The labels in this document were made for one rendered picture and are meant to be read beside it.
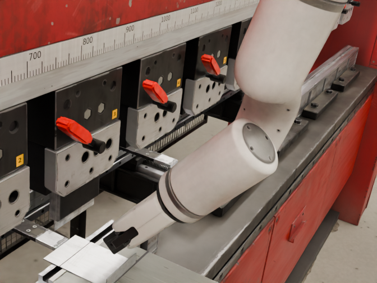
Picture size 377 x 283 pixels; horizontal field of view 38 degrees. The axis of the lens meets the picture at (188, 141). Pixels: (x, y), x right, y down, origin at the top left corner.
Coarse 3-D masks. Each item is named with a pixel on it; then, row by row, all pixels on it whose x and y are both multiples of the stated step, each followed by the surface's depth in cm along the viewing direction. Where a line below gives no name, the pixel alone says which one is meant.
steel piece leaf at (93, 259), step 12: (84, 252) 96; (96, 252) 96; (108, 252) 96; (72, 264) 92; (84, 264) 93; (96, 264) 93; (108, 264) 93; (120, 264) 94; (132, 264) 94; (84, 276) 90; (96, 276) 90; (108, 276) 91; (120, 276) 91
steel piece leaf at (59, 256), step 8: (72, 240) 98; (80, 240) 98; (64, 248) 96; (72, 248) 96; (80, 248) 96; (48, 256) 94; (56, 256) 94; (64, 256) 94; (72, 256) 94; (56, 264) 92
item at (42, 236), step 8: (24, 224) 100; (32, 224) 101; (16, 232) 99; (24, 232) 98; (32, 232) 98; (40, 232) 99; (48, 232) 99; (40, 240) 97; (48, 240) 97; (56, 240) 97; (64, 240) 97; (56, 248) 96
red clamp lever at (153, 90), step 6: (144, 84) 86; (150, 84) 85; (156, 84) 85; (150, 90) 86; (156, 90) 86; (162, 90) 88; (150, 96) 88; (156, 96) 87; (162, 96) 88; (156, 102) 93; (162, 102) 90; (168, 102) 92; (174, 102) 92; (162, 108) 93; (168, 108) 92; (174, 108) 93
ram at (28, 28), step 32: (0, 0) 58; (32, 0) 62; (64, 0) 67; (96, 0) 72; (128, 0) 79; (160, 0) 87; (192, 0) 96; (0, 32) 59; (32, 32) 64; (64, 32) 69; (96, 32) 75; (192, 32) 100; (96, 64) 77; (0, 96) 62; (32, 96) 67
